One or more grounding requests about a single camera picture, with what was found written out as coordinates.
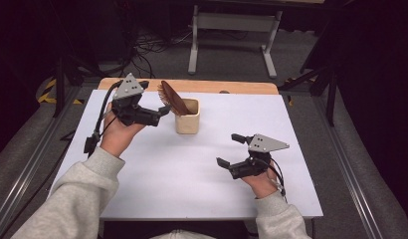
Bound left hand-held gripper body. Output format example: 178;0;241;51
110;73;162;127

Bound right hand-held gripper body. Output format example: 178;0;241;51
229;133;291;180

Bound brown wooden hairbrush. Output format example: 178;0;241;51
156;80;193;118

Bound cream square cup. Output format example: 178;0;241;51
174;98;202;135

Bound person's left hand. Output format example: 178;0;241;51
100;102;147;159

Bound person's right hand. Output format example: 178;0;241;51
241;164;280;200

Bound white board sheet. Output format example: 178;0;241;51
49;89;324;221

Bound yellow black hazard tape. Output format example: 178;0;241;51
37;78;86;106
284;75;318;108

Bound black metal stand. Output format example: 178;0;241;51
278;64;339;127
52;54;108;120

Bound person's lap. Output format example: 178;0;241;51
98;220;260;239

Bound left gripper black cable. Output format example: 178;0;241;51
83;79;124;157

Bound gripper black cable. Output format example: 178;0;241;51
257;156;289;204
83;79;124;157

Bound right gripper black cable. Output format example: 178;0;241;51
257;156;289;204

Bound black floor cables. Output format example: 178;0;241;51
102;28;195;80

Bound aluminium floor rail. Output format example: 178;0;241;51
0;85;83;235
311;95;386;239

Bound white metal stand frame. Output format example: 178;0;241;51
187;4;284;80

